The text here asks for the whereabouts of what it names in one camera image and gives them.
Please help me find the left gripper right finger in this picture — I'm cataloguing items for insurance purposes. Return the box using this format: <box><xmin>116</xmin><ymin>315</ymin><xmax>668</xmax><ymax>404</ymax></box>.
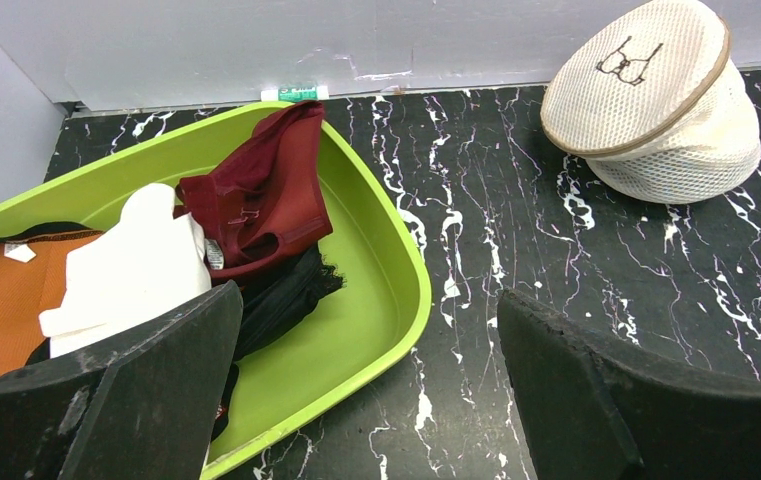
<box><xmin>497</xmin><ymin>289</ymin><xmax>761</xmax><ymax>479</ymax></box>

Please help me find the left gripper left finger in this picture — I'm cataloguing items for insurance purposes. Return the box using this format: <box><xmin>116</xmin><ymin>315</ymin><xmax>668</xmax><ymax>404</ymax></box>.
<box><xmin>0</xmin><ymin>282</ymin><xmax>243</xmax><ymax>479</ymax></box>

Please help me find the maroon bra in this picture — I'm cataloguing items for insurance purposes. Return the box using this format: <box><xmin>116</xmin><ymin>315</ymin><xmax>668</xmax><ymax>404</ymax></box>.
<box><xmin>175</xmin><ymin>101</ymin><xmax>333</xmax><ymax>285</ymax></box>

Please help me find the cream mesh bra wash bag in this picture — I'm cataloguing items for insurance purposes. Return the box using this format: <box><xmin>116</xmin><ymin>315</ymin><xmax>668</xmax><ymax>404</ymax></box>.
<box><xmin>540</xmin><ymin>1</ymin><xmax>761</xmax><ymax>204</ymax></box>

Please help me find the white cloth garment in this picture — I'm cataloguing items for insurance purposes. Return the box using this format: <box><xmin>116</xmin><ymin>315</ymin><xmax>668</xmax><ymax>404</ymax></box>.
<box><xmin>39</xmin><ymin>183</ymin><xmax>212</xmax><ymax>358</ymax></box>

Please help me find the black garment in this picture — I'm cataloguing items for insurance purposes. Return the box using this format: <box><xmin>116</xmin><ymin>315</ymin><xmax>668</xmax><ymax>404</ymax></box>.
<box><xmin>211</xmin><ymin>245</ymin><xmax>345</xmax><ymax>439</ymax></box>

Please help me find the orange garment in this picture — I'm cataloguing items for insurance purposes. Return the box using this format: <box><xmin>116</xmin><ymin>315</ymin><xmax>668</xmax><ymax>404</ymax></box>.
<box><xmin>0</xmin><ymin>222</ymin><xmax>103</xmax><ymax>376</ymax></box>

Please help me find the green white small tube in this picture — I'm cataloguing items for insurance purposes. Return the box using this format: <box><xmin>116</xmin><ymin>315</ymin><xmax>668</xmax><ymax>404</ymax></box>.
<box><xmin>260</xmin><ymin>85</ymin><xmax>330</xmax><ymax>103</ymax></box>

